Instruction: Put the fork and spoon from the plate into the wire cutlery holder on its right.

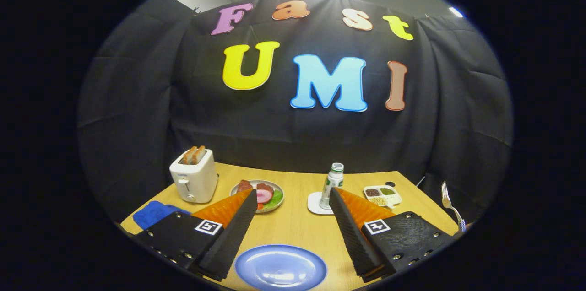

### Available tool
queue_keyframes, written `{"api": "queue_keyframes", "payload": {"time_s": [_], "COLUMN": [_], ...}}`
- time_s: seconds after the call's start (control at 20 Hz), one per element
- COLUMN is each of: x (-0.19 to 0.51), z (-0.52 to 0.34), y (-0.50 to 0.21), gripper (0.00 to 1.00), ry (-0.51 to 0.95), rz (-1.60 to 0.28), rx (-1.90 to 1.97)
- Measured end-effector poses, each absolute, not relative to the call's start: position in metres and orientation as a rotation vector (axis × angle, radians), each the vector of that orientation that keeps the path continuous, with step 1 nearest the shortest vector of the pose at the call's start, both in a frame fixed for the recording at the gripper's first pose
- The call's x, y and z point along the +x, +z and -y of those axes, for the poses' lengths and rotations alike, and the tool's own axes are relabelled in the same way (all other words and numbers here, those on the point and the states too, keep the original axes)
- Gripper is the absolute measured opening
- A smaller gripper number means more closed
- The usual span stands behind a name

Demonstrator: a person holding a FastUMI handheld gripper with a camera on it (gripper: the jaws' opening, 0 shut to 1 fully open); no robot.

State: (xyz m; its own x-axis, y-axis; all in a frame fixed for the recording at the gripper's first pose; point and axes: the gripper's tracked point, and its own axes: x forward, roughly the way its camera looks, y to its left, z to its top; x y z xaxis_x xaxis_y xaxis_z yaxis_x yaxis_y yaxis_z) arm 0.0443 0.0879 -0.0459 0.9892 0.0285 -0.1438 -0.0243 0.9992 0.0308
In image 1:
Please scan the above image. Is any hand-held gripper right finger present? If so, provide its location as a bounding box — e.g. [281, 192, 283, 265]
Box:
[329, 187, 454, 283]

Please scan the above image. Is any white divided bean dish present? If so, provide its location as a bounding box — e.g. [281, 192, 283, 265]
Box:
[363, 184, 403, 209]

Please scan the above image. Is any white drink bottle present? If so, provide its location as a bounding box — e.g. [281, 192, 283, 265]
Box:
[319, 163, 345, 210]

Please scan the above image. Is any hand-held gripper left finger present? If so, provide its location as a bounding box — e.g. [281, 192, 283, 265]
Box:
[133, 188, 259, 282]

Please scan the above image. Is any blue folded towel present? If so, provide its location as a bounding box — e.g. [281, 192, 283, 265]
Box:
[133, 200, 192, 231]

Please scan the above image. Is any white square coaster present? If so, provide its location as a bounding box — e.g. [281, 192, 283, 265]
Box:
[307, 192, 335, 216]

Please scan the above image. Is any beige oval food plate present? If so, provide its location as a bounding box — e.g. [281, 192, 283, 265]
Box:
[229, 179, 285, 214]

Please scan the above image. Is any white toaster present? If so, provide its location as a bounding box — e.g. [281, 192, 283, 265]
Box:
[169, 149, 219, 204]

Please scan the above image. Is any fork with checkered handle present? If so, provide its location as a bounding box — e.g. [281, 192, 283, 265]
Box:
[441, 181, 467, 233]

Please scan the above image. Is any blue round plate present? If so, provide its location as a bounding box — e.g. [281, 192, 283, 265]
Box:
[234, 244, 328, 291]

